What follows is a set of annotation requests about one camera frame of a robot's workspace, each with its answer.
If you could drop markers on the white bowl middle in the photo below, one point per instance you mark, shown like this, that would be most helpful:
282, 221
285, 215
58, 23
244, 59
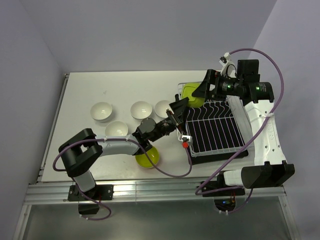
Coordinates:
141, 110

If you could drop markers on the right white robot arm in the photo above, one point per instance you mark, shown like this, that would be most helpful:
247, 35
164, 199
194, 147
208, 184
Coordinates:
270, 168

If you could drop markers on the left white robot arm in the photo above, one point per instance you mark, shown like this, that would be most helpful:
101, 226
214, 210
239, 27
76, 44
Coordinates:
81, 151

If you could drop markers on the aluminium frame rail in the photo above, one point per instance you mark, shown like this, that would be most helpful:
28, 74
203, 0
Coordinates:
147, 190

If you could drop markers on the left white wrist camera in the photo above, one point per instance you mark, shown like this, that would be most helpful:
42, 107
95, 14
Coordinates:
186, 140

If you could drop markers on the white bowl far left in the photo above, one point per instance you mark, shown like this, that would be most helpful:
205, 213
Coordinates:
101, 111

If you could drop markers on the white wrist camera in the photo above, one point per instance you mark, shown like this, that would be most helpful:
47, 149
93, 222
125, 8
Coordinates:
186, 140
228, 68

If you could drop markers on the white bowl near rack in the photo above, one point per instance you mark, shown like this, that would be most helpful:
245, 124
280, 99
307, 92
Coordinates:
161, 107

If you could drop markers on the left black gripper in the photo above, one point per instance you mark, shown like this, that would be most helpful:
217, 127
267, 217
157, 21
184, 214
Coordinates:
180, 107

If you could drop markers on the black drip tray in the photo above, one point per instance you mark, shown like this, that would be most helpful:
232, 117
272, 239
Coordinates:
243, 124

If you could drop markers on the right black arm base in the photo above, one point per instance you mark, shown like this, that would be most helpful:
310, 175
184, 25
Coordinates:
226, 194

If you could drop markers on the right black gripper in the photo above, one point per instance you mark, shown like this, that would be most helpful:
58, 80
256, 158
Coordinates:
212, 77

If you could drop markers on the white wire dish rack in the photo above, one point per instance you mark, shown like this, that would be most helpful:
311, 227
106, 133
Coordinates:
213, 128

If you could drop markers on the white bowl front left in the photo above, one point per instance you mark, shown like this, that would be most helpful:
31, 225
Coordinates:
116, 128

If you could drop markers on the green bowl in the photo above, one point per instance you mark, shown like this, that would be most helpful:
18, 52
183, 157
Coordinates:
187, 90
143, 161

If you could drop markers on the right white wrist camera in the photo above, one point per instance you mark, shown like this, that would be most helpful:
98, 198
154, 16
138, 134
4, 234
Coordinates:
228, 68

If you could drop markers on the orange bowl white inside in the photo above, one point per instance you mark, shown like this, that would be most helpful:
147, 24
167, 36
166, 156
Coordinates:
150, 168

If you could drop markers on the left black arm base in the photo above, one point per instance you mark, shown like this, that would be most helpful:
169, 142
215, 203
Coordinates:
89, 202

